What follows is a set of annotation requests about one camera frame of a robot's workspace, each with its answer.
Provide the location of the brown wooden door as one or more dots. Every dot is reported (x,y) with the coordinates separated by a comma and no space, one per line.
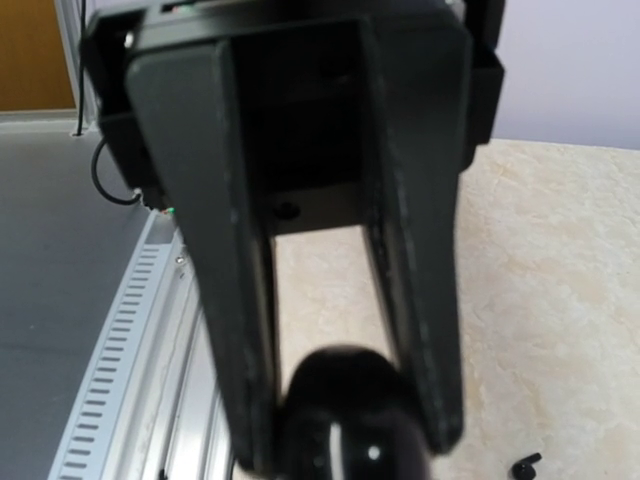
(34,73)

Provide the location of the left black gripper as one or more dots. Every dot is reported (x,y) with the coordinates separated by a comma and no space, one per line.
(258,118)

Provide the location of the front aluminium rail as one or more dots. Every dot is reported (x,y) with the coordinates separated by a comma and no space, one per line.
(149,405)

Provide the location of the small black case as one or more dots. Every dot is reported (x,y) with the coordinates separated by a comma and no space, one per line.
(349,414)

